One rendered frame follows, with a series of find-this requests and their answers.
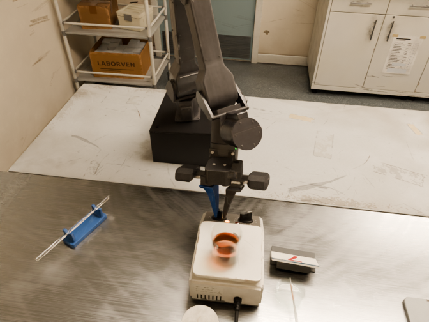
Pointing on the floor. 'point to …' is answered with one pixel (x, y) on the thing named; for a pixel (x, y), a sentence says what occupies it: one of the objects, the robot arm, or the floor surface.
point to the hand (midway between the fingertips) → (221, 201)
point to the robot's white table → (98, 96)
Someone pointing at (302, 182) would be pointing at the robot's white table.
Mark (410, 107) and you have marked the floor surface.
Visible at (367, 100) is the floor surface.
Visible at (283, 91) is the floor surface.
